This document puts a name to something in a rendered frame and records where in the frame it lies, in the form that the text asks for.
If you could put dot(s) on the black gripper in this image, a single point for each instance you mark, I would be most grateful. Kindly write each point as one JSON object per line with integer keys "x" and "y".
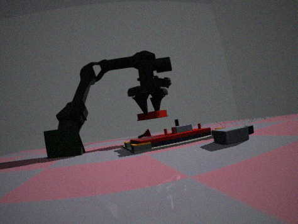
{"x": 142, "y": 92}

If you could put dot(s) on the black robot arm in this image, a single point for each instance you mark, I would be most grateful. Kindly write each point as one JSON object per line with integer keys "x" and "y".
{"x": 75, "y": 112}

